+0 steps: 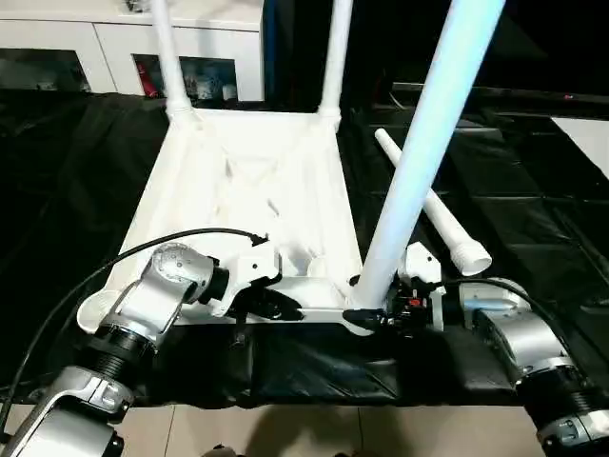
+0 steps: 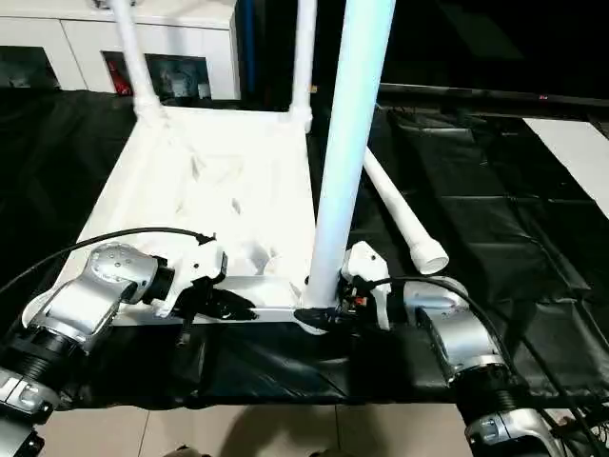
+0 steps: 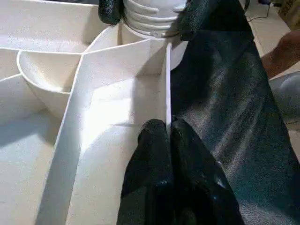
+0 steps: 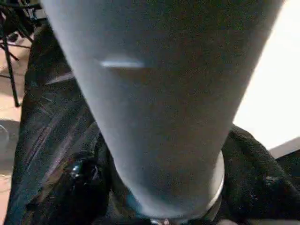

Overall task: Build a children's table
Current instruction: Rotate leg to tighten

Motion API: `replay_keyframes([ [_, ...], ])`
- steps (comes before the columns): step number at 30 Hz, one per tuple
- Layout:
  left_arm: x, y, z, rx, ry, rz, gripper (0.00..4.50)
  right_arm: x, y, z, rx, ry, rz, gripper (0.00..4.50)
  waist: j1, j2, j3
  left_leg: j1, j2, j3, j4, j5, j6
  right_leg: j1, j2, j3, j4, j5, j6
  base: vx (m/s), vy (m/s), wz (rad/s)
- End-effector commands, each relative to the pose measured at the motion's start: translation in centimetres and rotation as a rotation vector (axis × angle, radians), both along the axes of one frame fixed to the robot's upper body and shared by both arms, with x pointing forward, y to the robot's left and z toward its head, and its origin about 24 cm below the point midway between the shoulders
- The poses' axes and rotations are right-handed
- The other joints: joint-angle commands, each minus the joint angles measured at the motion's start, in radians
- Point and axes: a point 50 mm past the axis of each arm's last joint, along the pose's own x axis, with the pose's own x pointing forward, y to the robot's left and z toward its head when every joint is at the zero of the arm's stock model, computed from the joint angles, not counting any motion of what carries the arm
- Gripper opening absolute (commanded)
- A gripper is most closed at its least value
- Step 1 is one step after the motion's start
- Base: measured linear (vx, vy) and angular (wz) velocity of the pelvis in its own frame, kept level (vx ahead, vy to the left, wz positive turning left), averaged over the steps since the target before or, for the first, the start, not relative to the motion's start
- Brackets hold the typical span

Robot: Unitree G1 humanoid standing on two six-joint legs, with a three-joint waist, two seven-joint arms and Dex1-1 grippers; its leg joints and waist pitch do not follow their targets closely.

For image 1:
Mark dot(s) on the white plastic table leg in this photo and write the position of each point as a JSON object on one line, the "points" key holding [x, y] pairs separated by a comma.
{"points": [[169, 57], [457, 233], [428, 119], [335, 57]]}

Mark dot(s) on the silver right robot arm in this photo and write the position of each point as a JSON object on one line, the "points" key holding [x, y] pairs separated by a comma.
{"points": [[518, 328]]}

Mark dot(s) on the black work mat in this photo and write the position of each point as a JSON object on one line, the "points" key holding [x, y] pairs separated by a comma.
{"points": [[333, 366]]}

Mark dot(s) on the small white jar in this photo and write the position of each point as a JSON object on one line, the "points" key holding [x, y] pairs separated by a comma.
{"points": [[229, 92]]}

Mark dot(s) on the white flat board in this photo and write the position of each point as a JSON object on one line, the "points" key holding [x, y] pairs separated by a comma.
{"points": [[585, 143]]}

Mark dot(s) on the small red bottle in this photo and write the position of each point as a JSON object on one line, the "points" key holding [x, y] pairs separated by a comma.
{"points": [[144, 80]]}

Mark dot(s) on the blue vertical panel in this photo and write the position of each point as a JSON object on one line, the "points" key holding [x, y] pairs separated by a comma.
{"points": [[271, 47]]}

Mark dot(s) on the white glass-door cabinet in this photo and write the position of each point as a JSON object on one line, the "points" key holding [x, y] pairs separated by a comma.
{"points": [[95, 38]]}

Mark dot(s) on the grey glossy object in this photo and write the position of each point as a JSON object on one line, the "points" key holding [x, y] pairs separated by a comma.
{"points": [[138, 5]]}

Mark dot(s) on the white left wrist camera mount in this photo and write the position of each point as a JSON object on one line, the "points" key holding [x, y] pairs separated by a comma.
{"points": [[252, 266]]}

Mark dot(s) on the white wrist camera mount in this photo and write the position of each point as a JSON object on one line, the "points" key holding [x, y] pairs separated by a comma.
{"points": [[252, 266], [421, 262]]}

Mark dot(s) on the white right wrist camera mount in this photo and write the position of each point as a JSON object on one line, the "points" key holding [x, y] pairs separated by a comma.
{"points": [[421, 262]]}

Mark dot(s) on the black metal rail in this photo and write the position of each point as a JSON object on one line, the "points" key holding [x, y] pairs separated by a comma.
{"points": [[523, 95]]}

